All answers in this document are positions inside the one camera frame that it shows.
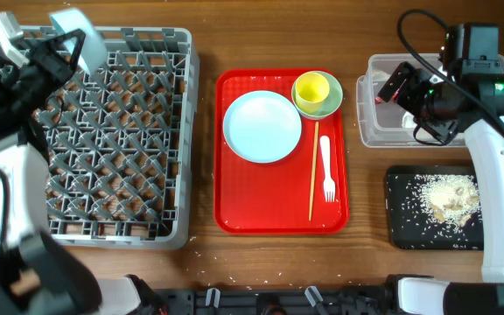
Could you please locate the red strawberry wrapper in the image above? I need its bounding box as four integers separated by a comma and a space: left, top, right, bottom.
374, 90, 398, 104

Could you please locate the light blue rice bowl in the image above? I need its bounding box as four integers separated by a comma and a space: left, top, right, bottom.
48, 7, 109, 76

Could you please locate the white napkin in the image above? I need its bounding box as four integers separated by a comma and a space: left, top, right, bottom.
402, 112, 422, 130

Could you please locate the rice food waste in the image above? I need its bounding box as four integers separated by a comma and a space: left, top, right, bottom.
415, 174, 481, 228

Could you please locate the light blue plate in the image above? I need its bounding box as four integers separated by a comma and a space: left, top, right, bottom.
222, 90, 302, 164

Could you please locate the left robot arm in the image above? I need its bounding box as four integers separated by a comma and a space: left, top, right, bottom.
0, 29, 168, 314

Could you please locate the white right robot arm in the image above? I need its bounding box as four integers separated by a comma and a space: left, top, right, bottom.
378, 61, 504, 314

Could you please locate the grey dishwasher rack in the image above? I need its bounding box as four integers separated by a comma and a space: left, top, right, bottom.
35, 27, 200, 249

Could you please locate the clear plastic bin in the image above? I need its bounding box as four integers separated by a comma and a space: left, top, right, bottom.
356, 52, 504, 149

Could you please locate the green bowl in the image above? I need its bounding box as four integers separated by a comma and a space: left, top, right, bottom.
291, 71, 343, 120

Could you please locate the yellow cup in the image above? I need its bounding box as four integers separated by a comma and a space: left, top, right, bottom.
294, 72, 330, 115

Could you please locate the wooden chopstick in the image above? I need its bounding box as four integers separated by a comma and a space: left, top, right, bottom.
308, 121, 319, 221

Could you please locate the pink plastic fork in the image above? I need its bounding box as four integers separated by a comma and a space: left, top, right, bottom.
319, 136, 336, 202

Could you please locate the black tray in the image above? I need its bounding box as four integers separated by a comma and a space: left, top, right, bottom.
384, 165, 484, 250

